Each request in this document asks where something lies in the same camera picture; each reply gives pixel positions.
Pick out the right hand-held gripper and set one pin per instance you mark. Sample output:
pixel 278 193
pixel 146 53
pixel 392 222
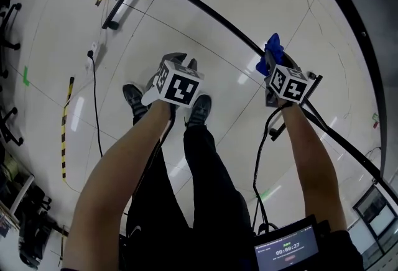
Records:
pixel 289 84

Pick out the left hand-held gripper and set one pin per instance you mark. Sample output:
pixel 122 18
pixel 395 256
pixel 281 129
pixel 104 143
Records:
pixel 180 86

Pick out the blue terry cloth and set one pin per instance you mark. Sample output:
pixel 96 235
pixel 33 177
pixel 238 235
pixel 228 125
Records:
pixel 273 46

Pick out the large whiteboard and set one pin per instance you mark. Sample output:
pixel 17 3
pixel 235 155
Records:
pixel 363 34

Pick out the person's left forearm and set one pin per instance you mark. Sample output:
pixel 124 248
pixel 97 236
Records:
pixel 109 176

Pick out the person's right forearm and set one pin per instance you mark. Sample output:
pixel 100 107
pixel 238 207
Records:
pixel 311 170

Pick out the person's right grey shoe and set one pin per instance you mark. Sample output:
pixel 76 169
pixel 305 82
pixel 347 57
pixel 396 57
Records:
pixel 199 109

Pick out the person's grey shoe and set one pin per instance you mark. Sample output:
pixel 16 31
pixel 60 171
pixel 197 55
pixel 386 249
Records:
pixel 133 99
pixel 199 109

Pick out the person's left grey shoe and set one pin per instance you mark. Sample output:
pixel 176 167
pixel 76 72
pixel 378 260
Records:
pixel 133 99

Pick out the white power strip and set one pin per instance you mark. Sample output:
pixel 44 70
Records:
pixel 94 49

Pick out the person's black trousers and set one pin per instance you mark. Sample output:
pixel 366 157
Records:
pixel 211 201

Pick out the green floor tape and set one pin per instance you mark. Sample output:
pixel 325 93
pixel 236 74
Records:
pixel 26 75

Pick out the black-framed panel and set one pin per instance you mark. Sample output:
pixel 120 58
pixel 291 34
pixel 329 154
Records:
pixel 374 210

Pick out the black office chair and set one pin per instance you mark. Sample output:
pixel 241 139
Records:
pixel 9 133
pixel 7 43

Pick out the black chest-mounted monitor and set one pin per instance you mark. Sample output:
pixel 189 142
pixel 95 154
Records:
pixel 286 251

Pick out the person's navy shirt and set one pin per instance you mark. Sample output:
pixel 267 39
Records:
pixel 346 251

